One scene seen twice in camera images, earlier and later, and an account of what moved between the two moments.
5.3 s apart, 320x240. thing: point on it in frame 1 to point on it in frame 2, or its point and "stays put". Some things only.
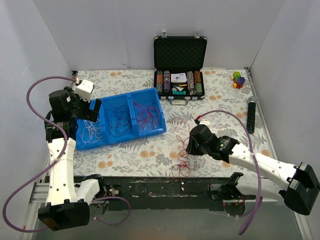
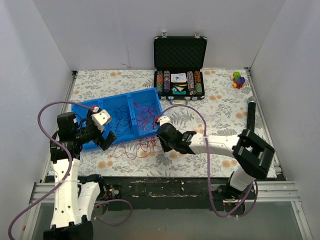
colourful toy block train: (238, 81) stays put
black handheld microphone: (251, 114) stays put
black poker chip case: (179, 62) stays put
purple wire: (120, 121) stays put
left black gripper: (92, 111) to (100, 136)
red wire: (186, 162) to (147, 144)
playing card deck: (178, 78) stays put
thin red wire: (147, 116) stays put
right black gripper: (191, 146) to (163, 136)
